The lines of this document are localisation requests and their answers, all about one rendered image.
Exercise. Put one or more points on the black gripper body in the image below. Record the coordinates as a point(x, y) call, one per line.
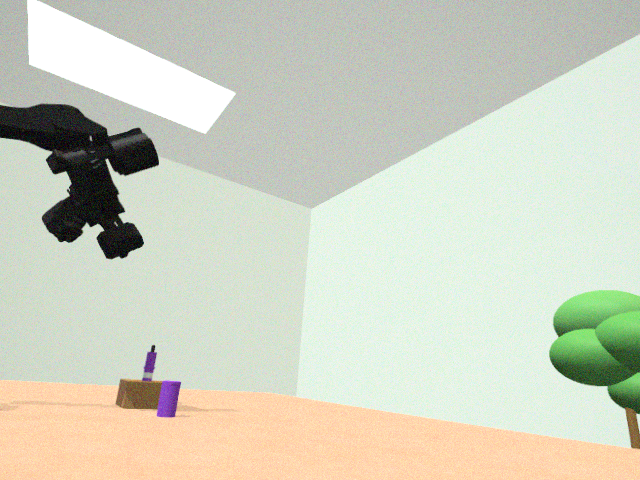
point(105, 206)

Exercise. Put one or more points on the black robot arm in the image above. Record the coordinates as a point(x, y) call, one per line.
point(65, 131)

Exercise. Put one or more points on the tan cube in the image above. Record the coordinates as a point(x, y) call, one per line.
point(138, 394)

